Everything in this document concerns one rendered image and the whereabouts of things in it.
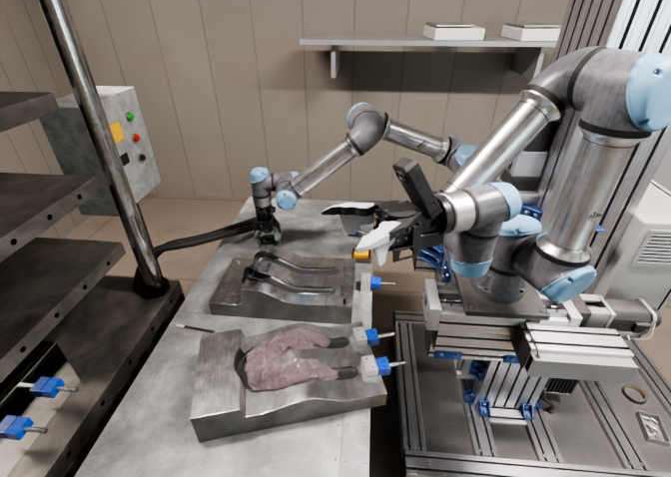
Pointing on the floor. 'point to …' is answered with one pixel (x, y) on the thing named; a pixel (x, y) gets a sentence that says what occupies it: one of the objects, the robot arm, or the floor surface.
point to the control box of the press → (128, 140)
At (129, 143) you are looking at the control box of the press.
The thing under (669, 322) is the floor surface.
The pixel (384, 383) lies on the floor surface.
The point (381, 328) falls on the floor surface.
